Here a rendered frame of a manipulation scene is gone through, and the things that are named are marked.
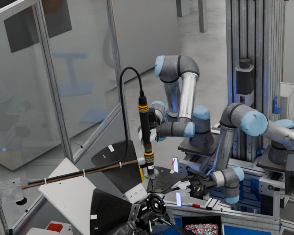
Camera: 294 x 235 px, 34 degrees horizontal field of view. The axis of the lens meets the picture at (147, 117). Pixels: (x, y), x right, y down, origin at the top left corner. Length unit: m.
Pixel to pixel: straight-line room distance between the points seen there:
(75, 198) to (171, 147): 2.72
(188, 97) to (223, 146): 0.31
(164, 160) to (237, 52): 2.18
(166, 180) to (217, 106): 3.32
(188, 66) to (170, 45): 4.38
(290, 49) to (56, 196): 2.18
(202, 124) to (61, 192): 1.01
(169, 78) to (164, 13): 4.14
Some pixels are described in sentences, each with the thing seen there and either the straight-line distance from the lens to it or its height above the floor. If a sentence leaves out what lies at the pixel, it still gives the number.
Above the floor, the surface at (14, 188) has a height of 1.44.
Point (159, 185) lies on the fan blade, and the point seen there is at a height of 1.19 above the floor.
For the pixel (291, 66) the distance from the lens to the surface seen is 3.82.
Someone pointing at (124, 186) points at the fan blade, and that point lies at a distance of 2.28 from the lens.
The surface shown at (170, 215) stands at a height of 1.01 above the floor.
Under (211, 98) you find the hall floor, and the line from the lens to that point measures 5.89.
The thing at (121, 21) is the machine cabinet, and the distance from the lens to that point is 6.17.
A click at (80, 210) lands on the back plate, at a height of 1.20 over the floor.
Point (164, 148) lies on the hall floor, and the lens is 4.95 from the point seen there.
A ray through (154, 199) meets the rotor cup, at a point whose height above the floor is 1.24.
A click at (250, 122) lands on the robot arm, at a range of 2.31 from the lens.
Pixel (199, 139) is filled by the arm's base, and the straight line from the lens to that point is 2.94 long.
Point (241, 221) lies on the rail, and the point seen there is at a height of 0.83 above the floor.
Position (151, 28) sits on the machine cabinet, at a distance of 6.60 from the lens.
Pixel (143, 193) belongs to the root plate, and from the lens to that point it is 2.28.
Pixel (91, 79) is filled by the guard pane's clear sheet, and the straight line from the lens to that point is 3.22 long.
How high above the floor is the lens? 2.61
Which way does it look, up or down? 28 degrees down
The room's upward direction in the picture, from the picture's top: 6 degrees counter-clockwise
